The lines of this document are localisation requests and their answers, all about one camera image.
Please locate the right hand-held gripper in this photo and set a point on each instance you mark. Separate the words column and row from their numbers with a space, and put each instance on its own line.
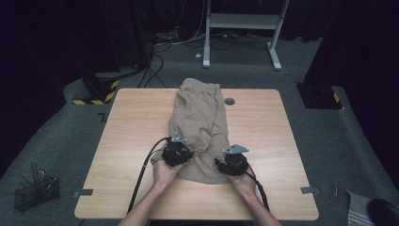
column 233, row 163

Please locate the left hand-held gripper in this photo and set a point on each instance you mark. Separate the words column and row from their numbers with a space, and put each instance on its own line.
column 175, row 153

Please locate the beige pants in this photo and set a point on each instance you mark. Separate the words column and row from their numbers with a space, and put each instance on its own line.
column 197, row 125

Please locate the person's left hand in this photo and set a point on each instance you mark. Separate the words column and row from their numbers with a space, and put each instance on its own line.
column 163, row 175

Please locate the person's right hand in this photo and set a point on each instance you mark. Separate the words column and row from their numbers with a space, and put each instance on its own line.
column 246, row 185

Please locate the grey round table grommet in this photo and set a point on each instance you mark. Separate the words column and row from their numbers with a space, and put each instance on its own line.
column 229, row 101

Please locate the grey tape strip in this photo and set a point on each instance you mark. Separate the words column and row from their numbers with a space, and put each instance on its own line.
column 309, row 190
column 84, row 192

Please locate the yellow black striped stand base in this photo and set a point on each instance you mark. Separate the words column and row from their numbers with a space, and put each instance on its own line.
column 100, row 91

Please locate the striped grey cloth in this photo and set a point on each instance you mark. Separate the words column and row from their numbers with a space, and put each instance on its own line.
column 356, row 210

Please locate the black rounded object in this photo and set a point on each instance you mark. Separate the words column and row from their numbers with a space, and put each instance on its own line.
column 384, row 213

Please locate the white metal stand frame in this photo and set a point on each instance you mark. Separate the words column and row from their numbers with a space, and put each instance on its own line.
column 241, row 21

